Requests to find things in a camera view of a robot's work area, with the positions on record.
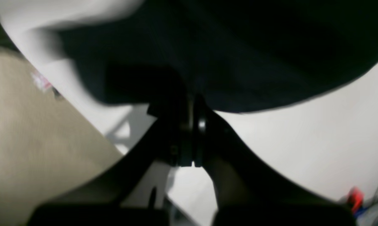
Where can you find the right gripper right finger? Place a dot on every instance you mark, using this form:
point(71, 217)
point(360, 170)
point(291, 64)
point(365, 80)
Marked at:
point(248, 191)

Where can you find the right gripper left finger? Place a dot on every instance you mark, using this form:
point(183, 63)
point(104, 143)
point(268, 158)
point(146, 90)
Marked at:
point(132, 191)

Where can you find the black t-shirt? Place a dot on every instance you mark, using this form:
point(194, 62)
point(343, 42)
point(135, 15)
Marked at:
point(240, 55)

